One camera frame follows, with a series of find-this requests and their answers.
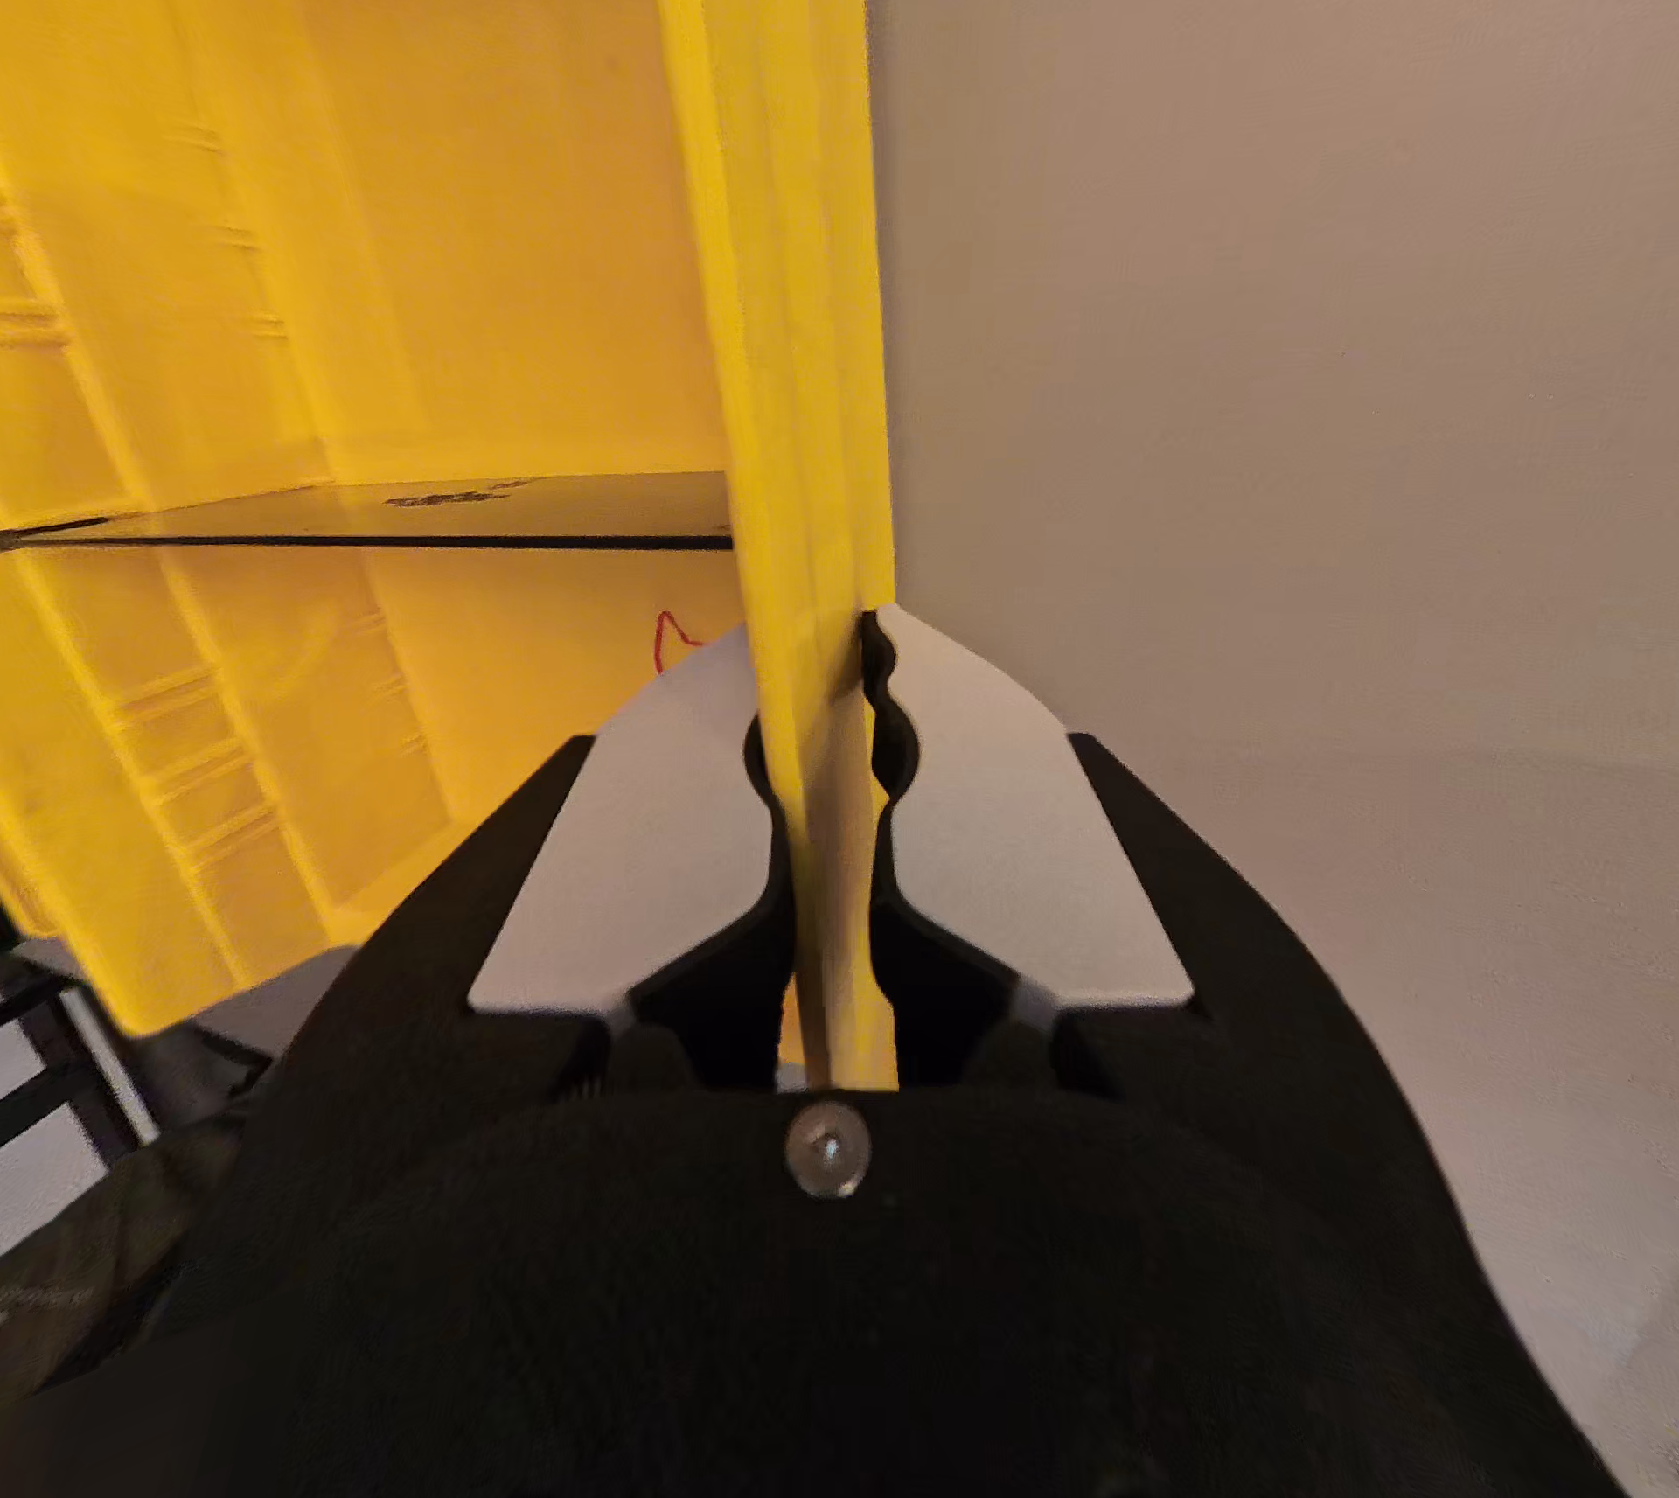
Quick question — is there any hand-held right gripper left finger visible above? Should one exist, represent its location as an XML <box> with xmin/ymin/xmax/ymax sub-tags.
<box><xmin>468</xmin><ymin>621</ymin><xmax>790</xmax><ymax>1021</ymax></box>

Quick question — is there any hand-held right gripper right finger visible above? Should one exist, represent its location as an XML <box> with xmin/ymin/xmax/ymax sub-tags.
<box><xmin>863</xmin><ymin>601</ymin><xmax>1201</xmax><ymax>1021</ymax></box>

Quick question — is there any yellow plastic bin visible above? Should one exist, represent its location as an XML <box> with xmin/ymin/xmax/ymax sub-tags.
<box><xmin>0</xmin><ymin>0</ymin><xmax>898</xmax><ymax>1095</ymax></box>

